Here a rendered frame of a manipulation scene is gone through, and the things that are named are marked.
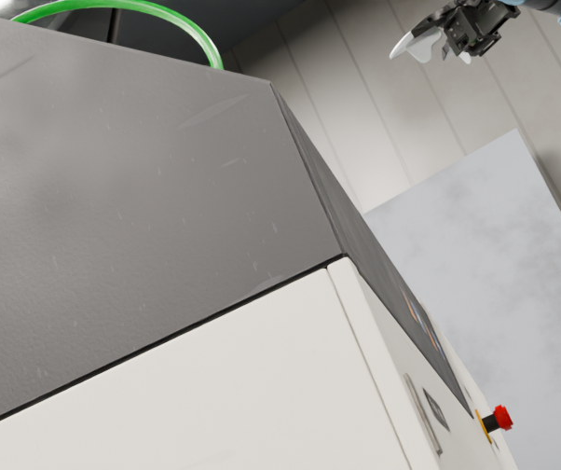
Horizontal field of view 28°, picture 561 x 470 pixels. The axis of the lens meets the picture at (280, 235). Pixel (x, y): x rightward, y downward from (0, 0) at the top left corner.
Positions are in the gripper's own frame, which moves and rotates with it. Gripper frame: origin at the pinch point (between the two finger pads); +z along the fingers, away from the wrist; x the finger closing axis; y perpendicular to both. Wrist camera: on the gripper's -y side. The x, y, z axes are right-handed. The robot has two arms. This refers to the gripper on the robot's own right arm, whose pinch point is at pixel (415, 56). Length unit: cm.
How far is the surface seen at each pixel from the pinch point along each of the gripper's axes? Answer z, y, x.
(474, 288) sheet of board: 95, 9, 121
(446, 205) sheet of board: 95, -20, 130
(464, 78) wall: 81, -59, 157
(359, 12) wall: 101, -104, 154
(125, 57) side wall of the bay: -34, 30, -97
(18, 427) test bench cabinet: -20, 53, -111
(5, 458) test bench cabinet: -18, 55, -112
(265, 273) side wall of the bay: -38, 53, -98
